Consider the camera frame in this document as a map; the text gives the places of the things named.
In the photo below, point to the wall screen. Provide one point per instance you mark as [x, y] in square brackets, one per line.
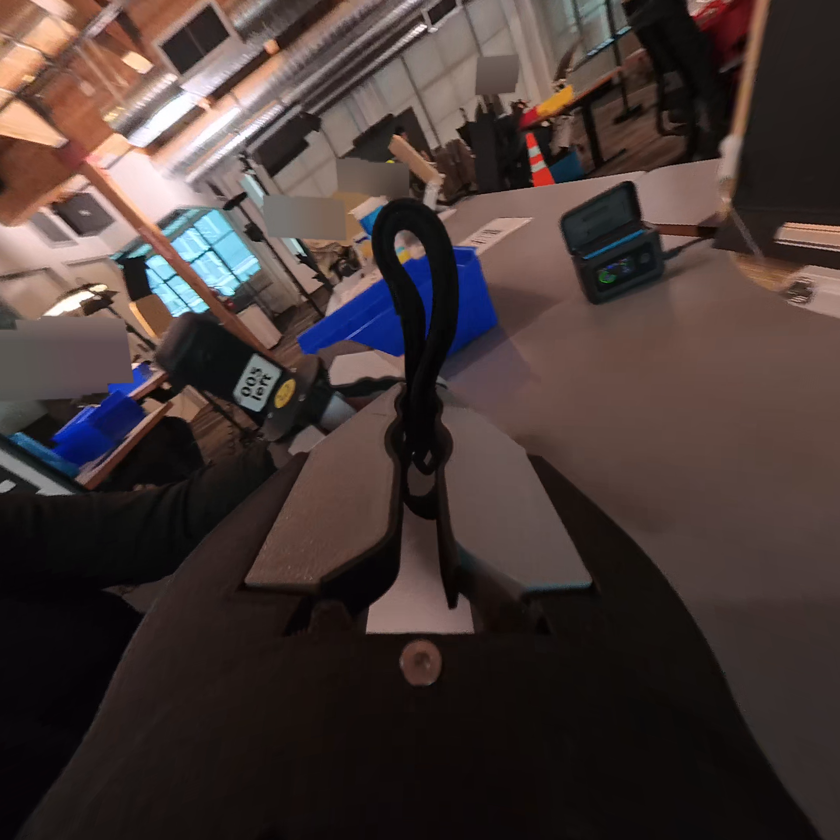
[394, 131]

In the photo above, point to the studio light on tripod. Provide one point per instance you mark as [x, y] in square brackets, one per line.
[79, 298]

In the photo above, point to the person's left forearm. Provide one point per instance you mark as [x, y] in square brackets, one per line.
[98, 525]

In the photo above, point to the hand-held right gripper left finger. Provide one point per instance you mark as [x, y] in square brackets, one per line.
[328, 512]

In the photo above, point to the disinfecting wipes canister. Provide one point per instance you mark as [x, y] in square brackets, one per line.
[364, 216]

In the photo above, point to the wooden top office table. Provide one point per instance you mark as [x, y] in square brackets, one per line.
[590, 85]

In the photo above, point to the wooden post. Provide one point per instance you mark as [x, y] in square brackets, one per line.
[164, 249]

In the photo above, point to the silver air duct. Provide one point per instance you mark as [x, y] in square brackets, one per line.
[262, 72]

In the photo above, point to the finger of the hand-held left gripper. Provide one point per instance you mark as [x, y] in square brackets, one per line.
[361, 364]

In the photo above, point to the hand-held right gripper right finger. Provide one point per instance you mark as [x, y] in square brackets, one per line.
[512, 512]

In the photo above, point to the fiducial marker board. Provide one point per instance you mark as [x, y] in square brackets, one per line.
[26, 469]

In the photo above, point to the small yellow bin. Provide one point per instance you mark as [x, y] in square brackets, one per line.
[554, 102]

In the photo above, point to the blue plastic bin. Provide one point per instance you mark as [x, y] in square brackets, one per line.
[476, 308]

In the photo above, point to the black office chair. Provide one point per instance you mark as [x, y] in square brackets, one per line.
[676, 59]

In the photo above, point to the black light panel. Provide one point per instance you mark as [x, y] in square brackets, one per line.
[289, 141]

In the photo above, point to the small blue storage bin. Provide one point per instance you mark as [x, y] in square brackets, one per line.
[98, 426]

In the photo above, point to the black wall speaker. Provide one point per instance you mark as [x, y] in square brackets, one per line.
[84, 213]

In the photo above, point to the black board on white stand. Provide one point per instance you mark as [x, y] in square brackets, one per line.
[794, 98]

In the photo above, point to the small red bin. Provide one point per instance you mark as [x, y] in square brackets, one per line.
[531, 118]

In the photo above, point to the window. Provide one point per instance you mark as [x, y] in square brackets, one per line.
[197, 256]

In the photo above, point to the orange traffic cone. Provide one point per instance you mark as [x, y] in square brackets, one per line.
[539, 161]

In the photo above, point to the dark charging case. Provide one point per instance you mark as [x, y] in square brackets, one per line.
[617, 262]

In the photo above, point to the white paper sheet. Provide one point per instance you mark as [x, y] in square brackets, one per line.
[495, 231]

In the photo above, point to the blue bucket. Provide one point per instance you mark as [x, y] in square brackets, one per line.
[565, 169]

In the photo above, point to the beige board on white stand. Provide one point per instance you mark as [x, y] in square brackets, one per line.
[413, 161]

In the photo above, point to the beige rounded panel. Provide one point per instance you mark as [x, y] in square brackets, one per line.
[151, 315]

